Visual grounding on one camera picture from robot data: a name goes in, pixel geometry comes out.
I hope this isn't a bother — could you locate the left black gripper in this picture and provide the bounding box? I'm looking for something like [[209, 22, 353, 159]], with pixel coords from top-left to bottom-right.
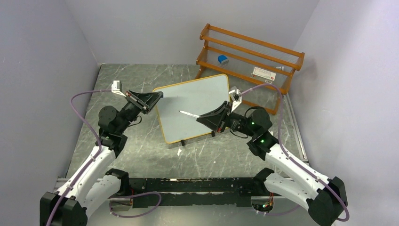
[[116, 89, 162, 133]]

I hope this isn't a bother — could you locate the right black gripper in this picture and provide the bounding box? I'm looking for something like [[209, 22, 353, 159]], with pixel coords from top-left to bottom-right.
[[197, 101, 256, 137]]

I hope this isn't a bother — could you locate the white blue marker pen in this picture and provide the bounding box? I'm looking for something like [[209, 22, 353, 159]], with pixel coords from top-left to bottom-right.
[[178, 110, 200, 118]]

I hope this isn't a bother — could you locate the yellow framed whiteboard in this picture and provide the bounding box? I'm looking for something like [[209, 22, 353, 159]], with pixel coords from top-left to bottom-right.
[[153, 74, 230, 144]]

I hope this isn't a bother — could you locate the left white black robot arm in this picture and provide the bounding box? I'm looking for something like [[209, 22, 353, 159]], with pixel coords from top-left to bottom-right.
[[40, 91, 163, 226]]

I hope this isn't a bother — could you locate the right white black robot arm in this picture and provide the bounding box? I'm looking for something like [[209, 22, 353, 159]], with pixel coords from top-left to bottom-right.
[[196, 101, 350, 226]]

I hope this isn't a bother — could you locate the whiteboard metal stand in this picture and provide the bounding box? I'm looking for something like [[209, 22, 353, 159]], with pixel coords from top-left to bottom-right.
[[180, 131, 215, 146]]

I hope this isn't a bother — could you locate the blue whiteboard eraser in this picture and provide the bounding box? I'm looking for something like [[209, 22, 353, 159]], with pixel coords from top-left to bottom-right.
[[217, 55, 229, 65]]

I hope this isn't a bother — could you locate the orange wooden rack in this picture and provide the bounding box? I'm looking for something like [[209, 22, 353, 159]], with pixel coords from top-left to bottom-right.
[[194, 23, 305, 113]]

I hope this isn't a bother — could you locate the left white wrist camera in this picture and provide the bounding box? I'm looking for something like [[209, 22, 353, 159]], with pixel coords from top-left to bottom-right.
[[111, 80, 126, 97]]

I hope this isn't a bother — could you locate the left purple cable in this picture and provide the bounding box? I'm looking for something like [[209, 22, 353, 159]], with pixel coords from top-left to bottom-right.
[[46, 89, 113, 226]]

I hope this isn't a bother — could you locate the purple cable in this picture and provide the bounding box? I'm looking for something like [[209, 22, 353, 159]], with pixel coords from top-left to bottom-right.
[[46, 89, 113, 226], [240, 82, 351, 222]]

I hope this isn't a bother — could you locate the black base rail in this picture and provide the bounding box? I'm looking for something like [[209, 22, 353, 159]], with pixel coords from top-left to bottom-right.
[[129, 177, 270, 208]]

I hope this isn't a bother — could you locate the aluminium frame rail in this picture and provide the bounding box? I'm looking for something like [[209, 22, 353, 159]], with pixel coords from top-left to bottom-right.
[[54, 176, 119, 202]]

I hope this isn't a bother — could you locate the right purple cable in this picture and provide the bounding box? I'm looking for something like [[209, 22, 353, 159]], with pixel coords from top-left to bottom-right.
[[240, 82, 351, 222]]

